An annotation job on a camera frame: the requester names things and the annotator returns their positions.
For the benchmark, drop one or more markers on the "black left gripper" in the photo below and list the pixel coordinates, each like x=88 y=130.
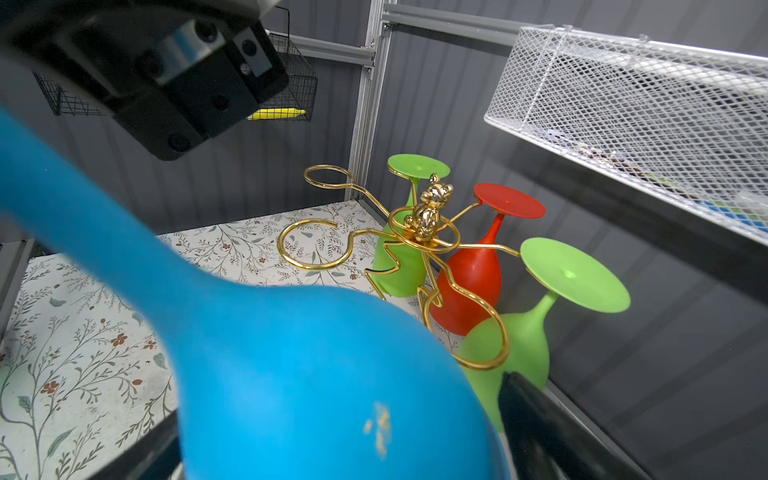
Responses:
x=172 y=74

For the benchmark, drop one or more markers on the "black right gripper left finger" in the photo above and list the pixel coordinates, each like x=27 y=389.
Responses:
x=157 y=455

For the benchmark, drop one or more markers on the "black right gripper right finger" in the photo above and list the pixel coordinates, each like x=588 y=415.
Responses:
x=546 y=443

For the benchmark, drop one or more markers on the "blue wine glass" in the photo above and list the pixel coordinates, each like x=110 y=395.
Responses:
x=276 y=382

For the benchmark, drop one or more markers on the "gold wine glass rack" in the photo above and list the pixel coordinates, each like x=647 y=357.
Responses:
x=416 y=235

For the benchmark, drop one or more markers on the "red wine glass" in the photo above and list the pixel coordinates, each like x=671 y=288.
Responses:
x=479 y=270

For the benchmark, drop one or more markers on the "yellow marker in basket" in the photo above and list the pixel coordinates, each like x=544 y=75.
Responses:
x=276 y=114

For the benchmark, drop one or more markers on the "black wire basket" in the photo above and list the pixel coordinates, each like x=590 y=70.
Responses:
x=299 y=91

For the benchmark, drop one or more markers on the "white wire mesh basket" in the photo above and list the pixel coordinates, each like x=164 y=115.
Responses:
x=686 y=125

